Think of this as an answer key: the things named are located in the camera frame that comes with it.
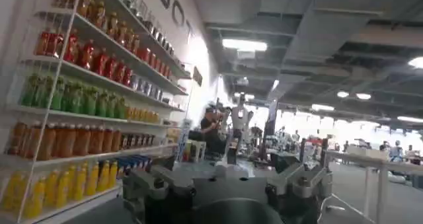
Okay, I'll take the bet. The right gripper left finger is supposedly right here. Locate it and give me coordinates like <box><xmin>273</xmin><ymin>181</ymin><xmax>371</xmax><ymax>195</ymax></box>
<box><xmin>122</xmin><ymin>165</ymin><xmax>196</xmax><ymax>215</ymax></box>

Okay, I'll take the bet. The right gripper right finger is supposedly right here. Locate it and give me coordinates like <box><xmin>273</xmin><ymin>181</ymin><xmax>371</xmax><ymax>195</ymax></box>
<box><xmin>265</xmin><ymin>161</ymin><xmax>334</xmax><ymax>207</ymax></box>

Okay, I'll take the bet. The standing banner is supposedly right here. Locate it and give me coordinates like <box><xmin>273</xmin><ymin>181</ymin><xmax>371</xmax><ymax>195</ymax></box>
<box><xmin>176</xmin><ymin>118</ymin><xmax>193</xmax><ymax>163</ymax></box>

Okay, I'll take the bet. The white plastic stool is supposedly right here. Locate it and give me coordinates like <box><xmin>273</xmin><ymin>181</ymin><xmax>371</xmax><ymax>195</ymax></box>
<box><xmin>188</xmin><ymin>139</ymin><xmax>208</xmax><ymax>163</ymax></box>

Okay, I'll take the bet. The person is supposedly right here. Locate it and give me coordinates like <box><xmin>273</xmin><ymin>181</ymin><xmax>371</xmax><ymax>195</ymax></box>
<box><xmin>200</xmin><ymin>105</ymin><xmax>229</xmax><ymax>157</ymax></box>
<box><xmin>389</xmin><ymin>139</ymin><xmax>404</xmax><ymax>163</ymax></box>

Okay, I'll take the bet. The ceiling light panel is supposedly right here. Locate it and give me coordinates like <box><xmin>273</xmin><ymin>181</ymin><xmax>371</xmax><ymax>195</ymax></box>
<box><xmin>311</xmin><ymin>103</ymin><xmax>335</xmax><ymax>112</ymax></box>
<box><xmin>221</xmin><ymin>38</ymin><xmax>268</xmax><ymax>52</ymax></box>

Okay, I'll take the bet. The white table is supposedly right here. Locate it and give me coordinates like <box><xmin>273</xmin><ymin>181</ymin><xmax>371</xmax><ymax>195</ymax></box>
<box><xmin>326</xmin><ymin>149</ymin><xmax>423</xmax><ymax>224</ymax></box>

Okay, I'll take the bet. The white humanoid robot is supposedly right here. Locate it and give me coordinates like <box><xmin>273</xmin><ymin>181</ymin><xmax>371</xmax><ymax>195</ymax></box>
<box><xmin>230</xmin><ymin>93</ymin><xmax>254</xmax><ymax>150</ymax></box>

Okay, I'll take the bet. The white shelf with drink bottles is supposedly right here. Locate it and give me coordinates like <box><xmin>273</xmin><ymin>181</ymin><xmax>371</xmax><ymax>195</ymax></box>
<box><xmin>0</xmin><ymin>0</ymin><xmax>192</xmax><ymax>224</ymax></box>

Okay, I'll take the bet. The black wall sign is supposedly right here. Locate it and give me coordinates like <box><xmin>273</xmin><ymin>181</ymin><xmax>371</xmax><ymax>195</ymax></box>
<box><xmin>192</xmin><ymin>65</ymin><xmax>204</xmax><ymax>87</ymax></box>

